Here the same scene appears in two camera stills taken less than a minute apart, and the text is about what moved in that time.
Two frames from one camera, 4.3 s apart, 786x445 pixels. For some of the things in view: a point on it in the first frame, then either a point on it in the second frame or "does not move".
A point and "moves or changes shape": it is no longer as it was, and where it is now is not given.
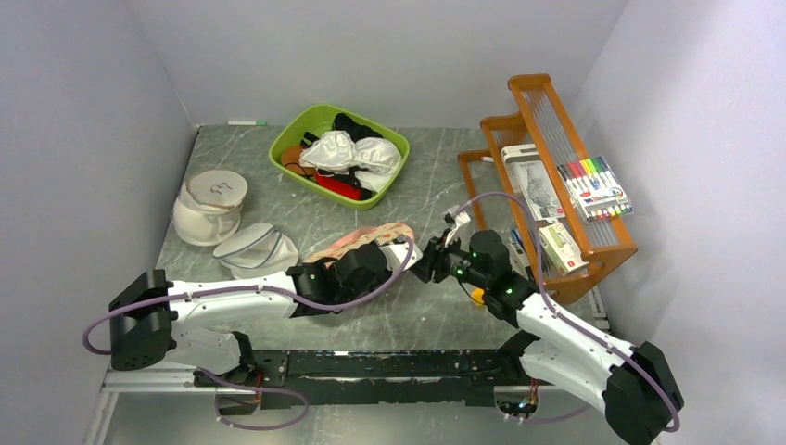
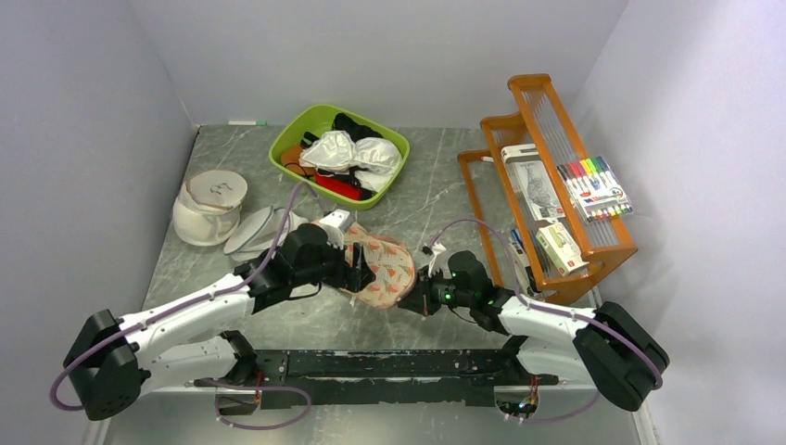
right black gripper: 435,255 -> 420,299
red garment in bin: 338,185 does not move
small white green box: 561,249 does not move
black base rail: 293,378 does not move
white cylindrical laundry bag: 209,207 does not move
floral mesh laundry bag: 362,235 moves or changes shape
